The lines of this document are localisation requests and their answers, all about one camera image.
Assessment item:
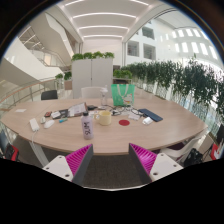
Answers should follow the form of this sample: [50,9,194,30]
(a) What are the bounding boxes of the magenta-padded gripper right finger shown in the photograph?
[128,142,185,185]

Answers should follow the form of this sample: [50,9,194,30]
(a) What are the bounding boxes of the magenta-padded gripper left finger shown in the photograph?
[42,143,95,187]

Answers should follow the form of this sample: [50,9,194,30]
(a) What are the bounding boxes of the lilac drink bottle black cap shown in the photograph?
[80,110,95,140]

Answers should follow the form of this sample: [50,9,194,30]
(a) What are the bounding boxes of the white plastic shell chair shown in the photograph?
[159,128,209,163]

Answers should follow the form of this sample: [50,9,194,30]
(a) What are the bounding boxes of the white plastic packet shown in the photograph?
[142,116,154,126]

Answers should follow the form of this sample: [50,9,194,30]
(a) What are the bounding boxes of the flat round red coaster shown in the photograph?
[118,119,131,127]

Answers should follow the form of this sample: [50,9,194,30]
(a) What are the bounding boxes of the white printed card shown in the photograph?
[127,113,142,122]

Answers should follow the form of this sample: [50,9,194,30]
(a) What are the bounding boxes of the dark blue keyboard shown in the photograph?
[137,108,164,123]

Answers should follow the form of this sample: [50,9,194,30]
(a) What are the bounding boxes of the white computer mouse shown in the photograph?
[43,119,56,130]

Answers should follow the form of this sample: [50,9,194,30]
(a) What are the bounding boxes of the black flat notebook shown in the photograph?
[58,109,71,120]

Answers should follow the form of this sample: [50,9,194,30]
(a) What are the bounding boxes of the cream yellow mug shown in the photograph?
[94,110,113,127]

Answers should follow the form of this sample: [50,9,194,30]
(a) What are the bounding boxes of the open grey book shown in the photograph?
[67,101,89,118]

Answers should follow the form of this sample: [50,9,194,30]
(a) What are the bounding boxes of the white power strip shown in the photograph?
[28,117,41,132]

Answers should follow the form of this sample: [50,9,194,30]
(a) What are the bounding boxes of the clear plastic tumbler with lid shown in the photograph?
[99,85,110,107]

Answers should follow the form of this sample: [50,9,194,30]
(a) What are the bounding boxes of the green tote bag cat print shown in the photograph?
[110,83,136,108]

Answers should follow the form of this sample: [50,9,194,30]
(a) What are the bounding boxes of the black office chair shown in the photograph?
[40,89,59,101]

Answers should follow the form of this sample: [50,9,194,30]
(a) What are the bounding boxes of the tall white cabinet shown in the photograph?
[71,57,114,100]

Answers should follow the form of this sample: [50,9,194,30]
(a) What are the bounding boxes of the glass railing wooden handrail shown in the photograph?
[0,77,73,111]

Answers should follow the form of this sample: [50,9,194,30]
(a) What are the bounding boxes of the row of green hedge plants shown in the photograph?
[113,59,224,124]

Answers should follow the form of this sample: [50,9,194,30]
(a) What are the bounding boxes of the green plants atop cabinet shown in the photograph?
[71,50,116,62]

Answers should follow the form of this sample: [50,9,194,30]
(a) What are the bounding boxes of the ceiling strip lights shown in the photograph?
[64,0,151,39]

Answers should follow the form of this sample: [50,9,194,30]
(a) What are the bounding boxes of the black looped cable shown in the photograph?
[121,105,144,118]

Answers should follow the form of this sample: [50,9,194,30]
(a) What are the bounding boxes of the black cable with plug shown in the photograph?
[106,104,123,117]

